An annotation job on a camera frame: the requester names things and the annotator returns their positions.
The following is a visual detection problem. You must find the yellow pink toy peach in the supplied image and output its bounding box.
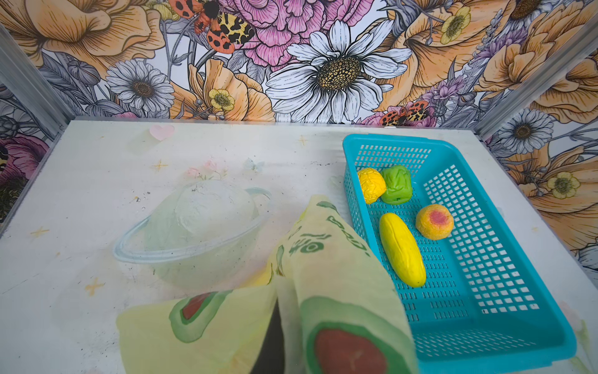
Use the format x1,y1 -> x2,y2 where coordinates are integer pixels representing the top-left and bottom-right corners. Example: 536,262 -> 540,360
416,204 -> 454,241

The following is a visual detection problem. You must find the aluminium frame corner post left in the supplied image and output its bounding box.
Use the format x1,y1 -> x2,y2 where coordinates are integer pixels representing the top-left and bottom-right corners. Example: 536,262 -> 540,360
1,27 -> 74,140

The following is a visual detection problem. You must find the yellow toy banana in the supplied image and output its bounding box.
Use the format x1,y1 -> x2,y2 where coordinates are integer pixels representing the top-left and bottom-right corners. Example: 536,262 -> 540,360
379,213 -> 427,288

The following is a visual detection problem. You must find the aluminium frame corner post right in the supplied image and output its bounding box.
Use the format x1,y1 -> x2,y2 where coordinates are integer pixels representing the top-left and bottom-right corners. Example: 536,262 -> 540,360
474,17 -> 597,140

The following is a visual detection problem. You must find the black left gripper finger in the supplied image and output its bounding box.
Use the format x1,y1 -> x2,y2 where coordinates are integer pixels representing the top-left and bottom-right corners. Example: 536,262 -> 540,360
250,302 -> 285,374

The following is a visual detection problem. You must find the aluminium frame corner post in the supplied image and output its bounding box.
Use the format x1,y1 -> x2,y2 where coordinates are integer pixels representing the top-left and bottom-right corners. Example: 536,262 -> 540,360
474,17 -> 597,140
1,27 -> 74,140

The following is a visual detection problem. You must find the green toy pepper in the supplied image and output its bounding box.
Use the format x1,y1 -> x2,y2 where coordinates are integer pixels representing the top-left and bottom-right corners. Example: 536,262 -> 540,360
381,165 -> 413,205

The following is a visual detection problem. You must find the yellow-green plastic bag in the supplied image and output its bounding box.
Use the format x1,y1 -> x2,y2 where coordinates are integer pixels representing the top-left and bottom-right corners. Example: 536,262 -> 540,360
116,195 -> 419,373

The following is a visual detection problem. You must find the teal plastic mesh basket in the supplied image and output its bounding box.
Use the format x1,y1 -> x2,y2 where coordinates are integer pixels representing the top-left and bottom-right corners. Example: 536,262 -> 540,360
343,134 -> 577,373

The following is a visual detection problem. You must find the yellow toy pepper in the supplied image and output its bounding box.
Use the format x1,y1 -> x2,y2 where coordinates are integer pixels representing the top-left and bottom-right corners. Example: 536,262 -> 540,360
358,168 -> 387,204

